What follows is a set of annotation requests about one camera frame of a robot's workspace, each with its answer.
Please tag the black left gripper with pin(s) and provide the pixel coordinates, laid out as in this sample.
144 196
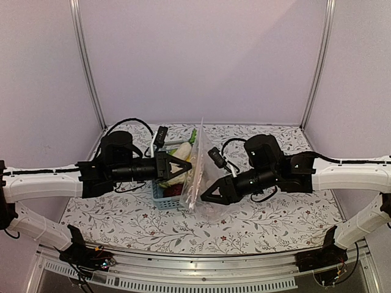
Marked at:
162 167

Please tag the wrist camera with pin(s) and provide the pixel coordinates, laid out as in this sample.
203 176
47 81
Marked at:
222 163
158 141

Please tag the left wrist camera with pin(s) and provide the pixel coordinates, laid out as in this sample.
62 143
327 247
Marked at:
158 141

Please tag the right aluminium frame post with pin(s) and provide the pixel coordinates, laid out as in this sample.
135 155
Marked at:
321 60

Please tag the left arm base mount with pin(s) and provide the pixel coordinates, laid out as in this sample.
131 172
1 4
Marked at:
87 258

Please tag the floral pattern table mat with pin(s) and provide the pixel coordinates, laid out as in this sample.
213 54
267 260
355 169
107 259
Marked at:
129 219

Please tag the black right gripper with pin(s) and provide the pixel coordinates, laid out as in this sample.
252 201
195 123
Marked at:
227 190

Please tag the white radish toy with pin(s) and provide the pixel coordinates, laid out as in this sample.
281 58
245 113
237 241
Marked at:
184 150

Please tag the left aluminium frame post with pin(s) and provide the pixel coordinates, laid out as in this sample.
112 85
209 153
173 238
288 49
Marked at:
85 62

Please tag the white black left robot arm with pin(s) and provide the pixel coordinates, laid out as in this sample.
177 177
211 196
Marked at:
117 160

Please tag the aluminium frame post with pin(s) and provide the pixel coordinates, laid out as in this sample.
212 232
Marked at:
321 60
85 62

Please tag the front aluminium rail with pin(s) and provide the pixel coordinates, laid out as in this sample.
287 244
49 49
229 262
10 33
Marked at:
149 271

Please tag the clear zip top bag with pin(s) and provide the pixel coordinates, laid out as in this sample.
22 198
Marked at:
202 176

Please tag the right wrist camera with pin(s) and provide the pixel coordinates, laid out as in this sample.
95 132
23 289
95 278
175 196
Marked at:
222 163

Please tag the blue plastic basket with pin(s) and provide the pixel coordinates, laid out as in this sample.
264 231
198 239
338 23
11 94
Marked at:
160 202

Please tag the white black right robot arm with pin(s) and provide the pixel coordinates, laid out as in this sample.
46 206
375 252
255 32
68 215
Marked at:
307 172

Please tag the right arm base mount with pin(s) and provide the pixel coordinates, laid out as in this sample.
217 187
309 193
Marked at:
332 264

